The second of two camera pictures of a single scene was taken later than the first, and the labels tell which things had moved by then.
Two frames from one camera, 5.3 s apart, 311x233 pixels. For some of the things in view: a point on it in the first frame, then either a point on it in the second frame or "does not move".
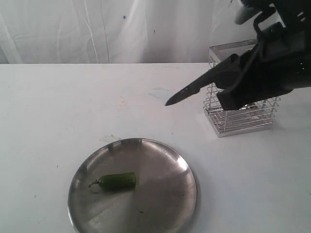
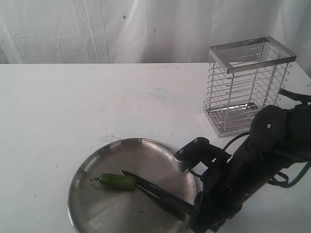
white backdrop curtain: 118,31 does not move
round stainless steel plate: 134,186 does not move
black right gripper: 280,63 -> 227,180
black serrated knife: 230,65 -> 184,209
